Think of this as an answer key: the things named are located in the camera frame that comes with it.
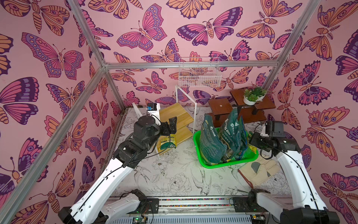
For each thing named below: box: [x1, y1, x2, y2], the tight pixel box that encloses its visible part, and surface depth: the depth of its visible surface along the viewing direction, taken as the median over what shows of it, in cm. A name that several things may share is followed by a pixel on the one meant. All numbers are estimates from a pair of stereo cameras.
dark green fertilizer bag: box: [199, 113, 228, 164], surface depth 76 cm
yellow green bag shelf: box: [160, 133, 177, 150], surface depth 94 cm
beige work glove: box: [239, 154, 281, 187], surface depth 87 cm
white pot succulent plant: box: [243, 86, 267, 106], surface depth 89 cm
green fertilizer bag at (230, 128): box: [219, 108, 241, 162], surface depth 76 cm
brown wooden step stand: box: [206, 88, 276, 128], surface depth 103 cm
